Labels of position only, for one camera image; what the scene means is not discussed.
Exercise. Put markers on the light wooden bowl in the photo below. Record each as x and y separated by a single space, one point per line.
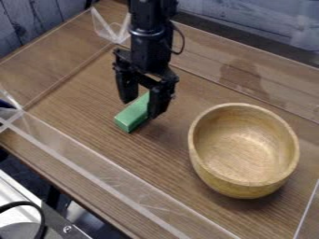
243 150

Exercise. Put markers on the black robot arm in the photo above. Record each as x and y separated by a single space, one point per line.
150 15

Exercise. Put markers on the grey metal bracket with screw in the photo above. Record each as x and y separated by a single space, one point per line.
58 227

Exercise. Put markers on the clear acrylic front wall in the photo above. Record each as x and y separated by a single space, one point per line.
141 210

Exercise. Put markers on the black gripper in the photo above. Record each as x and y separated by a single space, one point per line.
142 65

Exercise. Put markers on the green rectangular block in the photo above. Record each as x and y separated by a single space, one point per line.
133 114

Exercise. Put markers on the clear acrylic right panel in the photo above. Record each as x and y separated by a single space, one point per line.
307 229

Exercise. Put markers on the clear acrylic corner bracket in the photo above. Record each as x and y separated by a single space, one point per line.
113 32

